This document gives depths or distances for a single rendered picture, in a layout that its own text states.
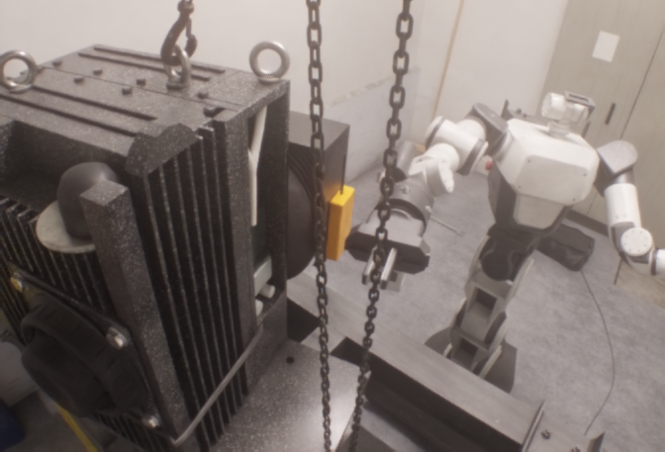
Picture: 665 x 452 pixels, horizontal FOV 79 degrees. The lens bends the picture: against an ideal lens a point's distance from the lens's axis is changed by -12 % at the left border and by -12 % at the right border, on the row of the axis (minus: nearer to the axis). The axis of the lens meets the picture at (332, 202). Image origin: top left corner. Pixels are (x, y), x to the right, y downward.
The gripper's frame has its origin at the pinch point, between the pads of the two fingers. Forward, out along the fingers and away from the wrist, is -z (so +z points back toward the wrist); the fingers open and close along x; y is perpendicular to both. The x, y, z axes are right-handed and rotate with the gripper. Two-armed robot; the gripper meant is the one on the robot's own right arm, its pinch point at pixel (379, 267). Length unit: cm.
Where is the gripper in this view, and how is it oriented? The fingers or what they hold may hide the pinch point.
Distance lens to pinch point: 63.7
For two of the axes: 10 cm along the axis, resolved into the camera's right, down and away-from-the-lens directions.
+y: 0.3, -8.1, -5.9
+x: -9.4, -2.3, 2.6
